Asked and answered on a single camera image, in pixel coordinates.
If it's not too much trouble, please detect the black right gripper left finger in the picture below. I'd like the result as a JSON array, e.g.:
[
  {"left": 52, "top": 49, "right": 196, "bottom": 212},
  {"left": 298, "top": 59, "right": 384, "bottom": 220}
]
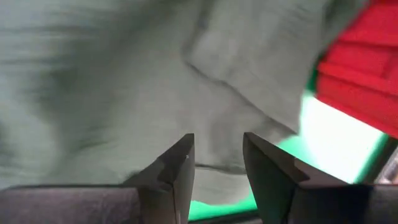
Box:
[{"left": 124, "top": 133, "right": 195, "bottom": 224}]

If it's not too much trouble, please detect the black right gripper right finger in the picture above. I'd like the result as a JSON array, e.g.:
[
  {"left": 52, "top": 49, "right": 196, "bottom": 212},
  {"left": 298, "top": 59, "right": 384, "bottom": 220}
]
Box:
[{"left": 243, "top": 132, "right": 310, "bottom": 224}]

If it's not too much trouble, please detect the dark green shirt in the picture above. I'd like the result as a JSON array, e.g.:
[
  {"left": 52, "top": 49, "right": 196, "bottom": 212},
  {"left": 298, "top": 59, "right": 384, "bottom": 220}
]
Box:
[{"left": 0, "top": 0, "right": 371, "bottom": 208}]

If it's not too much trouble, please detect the red plastic laundry bin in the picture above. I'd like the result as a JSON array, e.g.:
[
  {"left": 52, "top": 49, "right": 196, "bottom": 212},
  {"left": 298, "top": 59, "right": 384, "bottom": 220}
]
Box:
[{"left": 315, "top": 0, "right": 398, "bottom": 139}]

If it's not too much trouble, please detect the green table mat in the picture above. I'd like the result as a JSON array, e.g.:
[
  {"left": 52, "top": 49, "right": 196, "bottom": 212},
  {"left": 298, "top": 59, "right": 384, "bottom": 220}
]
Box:
[{"left": 188, "top": 91, "right": 390, "bottom": 222}]

